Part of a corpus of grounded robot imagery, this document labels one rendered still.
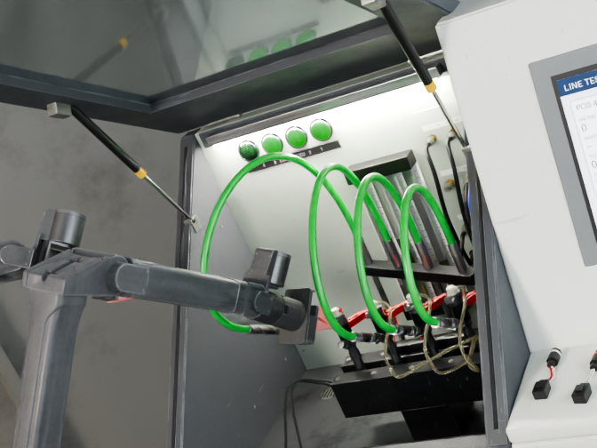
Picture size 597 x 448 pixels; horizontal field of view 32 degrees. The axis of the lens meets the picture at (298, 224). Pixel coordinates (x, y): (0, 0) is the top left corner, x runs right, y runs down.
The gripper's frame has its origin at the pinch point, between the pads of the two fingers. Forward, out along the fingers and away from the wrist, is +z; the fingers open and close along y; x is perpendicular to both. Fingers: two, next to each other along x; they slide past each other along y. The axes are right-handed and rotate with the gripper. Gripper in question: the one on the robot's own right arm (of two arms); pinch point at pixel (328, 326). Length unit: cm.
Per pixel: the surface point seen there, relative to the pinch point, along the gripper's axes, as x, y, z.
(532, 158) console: -41.8, 27.4, -0.3
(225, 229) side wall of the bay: 36.6, 22.9, 2.4
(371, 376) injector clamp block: -3.8, -7.6, 9.6
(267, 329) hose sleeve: 9.3, -1.7, -6.5
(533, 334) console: -35.2, 0.9, 14.3
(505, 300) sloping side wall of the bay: -34.3, 5.0, 6.2
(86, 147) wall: 149, 70, 33
